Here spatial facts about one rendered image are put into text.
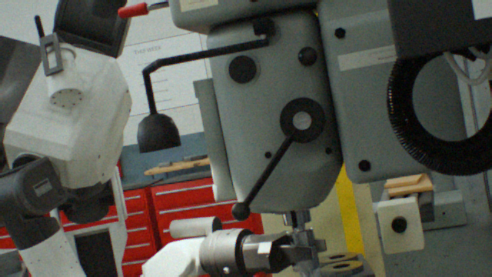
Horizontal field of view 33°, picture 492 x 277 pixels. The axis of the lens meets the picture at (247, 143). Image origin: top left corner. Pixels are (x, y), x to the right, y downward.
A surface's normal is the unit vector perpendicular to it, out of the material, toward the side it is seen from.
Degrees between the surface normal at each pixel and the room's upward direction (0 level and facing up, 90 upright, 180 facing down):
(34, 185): 82
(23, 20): 90
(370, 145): 90
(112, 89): 87
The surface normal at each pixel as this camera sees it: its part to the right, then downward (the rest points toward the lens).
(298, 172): -0.07, 0.39
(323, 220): -0.15, 0.08
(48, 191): 0.83, -0.27
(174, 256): -0.51, 0.02
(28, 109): 0.05, -0.49
